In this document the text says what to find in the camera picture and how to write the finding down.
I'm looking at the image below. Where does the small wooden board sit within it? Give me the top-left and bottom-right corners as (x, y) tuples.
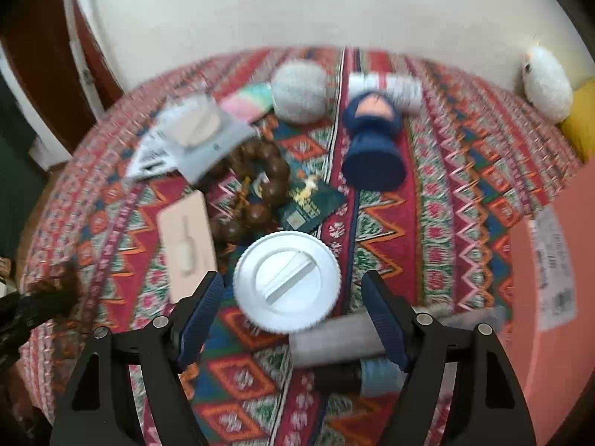
(157, 190), (218, 304)

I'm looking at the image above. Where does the pastel eraser pack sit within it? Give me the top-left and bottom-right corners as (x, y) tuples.
(219, 83), (273, 124)

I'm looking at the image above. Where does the blue hooded figurine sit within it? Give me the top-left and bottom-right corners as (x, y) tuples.
(342, 91), (406, 192)

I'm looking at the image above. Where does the white fluffy chick plush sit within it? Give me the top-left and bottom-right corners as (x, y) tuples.
(521, 45), (573, 124)

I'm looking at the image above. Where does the dark green towel packet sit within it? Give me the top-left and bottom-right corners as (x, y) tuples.
(267, 155), (346, 233)

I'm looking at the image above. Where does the grey cylinder tube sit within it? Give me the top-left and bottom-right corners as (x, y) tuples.
(289, 305), (507, 368)

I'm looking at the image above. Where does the pink cardboard box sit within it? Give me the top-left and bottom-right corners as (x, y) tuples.
(506, 163), (594, 445)

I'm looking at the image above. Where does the grey felt ball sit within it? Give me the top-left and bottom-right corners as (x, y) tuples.
(270, 59), (328, 125)

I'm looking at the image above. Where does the grey packaged puff card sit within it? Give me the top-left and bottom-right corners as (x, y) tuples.
(125, 95), (257, 184)

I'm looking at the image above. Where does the yellow cushion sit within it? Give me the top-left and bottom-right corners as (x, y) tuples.
(560, 78), (595, 163)

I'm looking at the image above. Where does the patterned red bedspread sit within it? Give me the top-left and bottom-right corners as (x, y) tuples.
(20, 47), (581, 445)

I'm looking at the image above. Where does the brown bead bracelet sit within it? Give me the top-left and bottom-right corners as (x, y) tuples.
(199, 138), (292, 245)

